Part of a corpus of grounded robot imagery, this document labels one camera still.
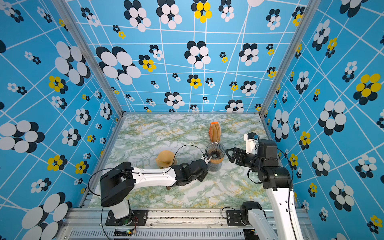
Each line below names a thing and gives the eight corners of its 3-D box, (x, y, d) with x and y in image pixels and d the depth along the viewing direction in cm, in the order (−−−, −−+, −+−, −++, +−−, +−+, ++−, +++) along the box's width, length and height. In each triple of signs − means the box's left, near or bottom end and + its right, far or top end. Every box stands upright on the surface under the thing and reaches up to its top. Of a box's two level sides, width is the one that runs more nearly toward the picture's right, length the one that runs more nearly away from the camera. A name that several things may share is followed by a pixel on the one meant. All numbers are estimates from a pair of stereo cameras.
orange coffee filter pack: (209, 143, 104) (210, 135, 96) (208, 130, 111) (209, 121, 103) (220, 143, 104) (221, 135, 96) (218, 130, 111) (220, 121, 103)
